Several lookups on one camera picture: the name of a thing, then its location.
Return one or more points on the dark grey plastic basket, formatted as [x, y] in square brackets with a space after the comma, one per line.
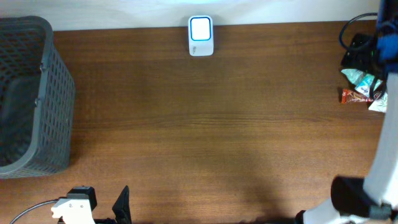
[37, 100]

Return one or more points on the orange brown snack wrapper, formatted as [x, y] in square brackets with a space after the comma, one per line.
[350, 96]

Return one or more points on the teal plastic pouch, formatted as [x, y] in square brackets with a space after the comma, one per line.
[354, 76]

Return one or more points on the white barcode scanner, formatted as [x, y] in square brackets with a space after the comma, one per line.
[200, 36]

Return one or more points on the white bamboo print tube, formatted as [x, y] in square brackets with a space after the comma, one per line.
[380, 103]

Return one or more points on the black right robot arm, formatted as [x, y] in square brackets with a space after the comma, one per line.
[357, 200]

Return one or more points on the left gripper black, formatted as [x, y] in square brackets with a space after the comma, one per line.
[122, 205]

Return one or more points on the green tissue pack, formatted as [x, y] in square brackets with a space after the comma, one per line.
[368, 82]

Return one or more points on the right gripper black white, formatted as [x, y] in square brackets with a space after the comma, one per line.
[352, 57]

